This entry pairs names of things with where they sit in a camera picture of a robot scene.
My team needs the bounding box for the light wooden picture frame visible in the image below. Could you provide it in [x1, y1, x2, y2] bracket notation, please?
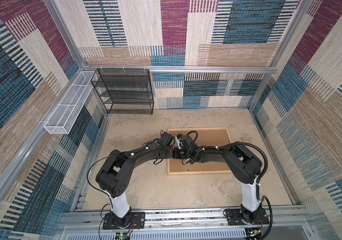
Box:
[166, 126, 233, 176]

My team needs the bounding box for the brown hardboard backing panel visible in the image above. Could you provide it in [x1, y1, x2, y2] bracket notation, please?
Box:
[169, 128, 231, 173]

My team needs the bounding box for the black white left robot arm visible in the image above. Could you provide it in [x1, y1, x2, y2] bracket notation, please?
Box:
[96, 141, 172, 227]

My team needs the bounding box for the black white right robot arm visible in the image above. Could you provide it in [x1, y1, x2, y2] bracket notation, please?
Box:
[172, 142, 268, 224]

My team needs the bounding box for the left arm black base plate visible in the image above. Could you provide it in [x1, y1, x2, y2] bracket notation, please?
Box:
[102, 211, 146, 230]

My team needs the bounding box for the black wire mesh shelf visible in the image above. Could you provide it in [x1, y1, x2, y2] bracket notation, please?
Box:
[91, 69, 155, 115]

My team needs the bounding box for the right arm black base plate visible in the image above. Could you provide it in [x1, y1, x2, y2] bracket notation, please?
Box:
[223, 208, 270, 226]

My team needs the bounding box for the white wire mesh basket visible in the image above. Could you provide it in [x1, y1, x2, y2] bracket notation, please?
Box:
[44, 71, 95, 135]

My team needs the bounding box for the aluminium front rail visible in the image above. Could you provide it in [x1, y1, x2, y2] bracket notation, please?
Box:
[54, 205, 320, 240]

